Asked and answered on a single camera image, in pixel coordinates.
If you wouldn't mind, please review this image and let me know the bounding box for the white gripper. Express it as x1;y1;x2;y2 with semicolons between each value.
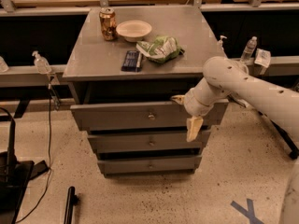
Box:
171;77;229;142

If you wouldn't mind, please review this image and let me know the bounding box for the grey top drawer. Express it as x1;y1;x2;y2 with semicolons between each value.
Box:
70;98;230;133

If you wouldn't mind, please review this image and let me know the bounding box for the grey drawer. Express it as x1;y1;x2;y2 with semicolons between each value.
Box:
88;130;210;153
98;155;202;175
70;98;230;133

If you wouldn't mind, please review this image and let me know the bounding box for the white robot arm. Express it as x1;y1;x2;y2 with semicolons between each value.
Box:
173;57;299;224

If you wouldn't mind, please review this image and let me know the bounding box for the grey middle drawer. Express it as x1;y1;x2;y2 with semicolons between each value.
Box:
88;130;210;153

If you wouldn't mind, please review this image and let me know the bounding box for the grey bottom drawer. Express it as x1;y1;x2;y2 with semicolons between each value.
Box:
98;155;202;175

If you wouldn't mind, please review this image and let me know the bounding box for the grey drawer cabinet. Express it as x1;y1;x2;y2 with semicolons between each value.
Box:
62;5;235;178

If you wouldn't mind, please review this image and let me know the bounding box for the green chip bag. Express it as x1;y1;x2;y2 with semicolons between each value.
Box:
136;35;185;63

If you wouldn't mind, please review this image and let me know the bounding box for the small white pump bottle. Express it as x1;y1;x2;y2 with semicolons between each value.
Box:
218;35;227;50

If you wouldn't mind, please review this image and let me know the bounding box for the dark blue snack bar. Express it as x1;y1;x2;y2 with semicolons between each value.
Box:
121;50;142;72

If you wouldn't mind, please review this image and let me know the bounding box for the clear plastic water bottle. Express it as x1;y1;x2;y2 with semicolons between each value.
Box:
240;36;257;63

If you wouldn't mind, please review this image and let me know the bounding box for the white paper packet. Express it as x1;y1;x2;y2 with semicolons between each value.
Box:
254;49;271;68

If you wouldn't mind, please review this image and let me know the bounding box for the white paper bowl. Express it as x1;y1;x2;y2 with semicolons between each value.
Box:
116;21;152;42

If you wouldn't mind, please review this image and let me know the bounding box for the black wheeled stand leg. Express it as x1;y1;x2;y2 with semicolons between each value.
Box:
257;110;299;161

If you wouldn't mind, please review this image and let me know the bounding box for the gold soda can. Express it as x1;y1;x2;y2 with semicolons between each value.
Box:
99;7;118;41

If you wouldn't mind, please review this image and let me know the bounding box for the black bar on floor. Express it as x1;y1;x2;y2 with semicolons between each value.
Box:
64;186;78;224

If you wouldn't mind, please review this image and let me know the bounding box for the clear sanitizer pump bottle left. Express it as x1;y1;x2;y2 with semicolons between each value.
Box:
32;50;51;75

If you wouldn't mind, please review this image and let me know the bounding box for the black stand base left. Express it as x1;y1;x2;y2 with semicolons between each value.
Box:
0;107;50;224

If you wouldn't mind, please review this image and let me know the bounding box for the clear bottle far left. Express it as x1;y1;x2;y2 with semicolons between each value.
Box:
0;56;9;73

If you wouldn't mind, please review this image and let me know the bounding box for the black cable on floor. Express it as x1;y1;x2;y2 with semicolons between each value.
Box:
15;83;54;224

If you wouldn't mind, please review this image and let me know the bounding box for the grey metal rail shelf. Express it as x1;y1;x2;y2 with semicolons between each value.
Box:
0;56;299;88

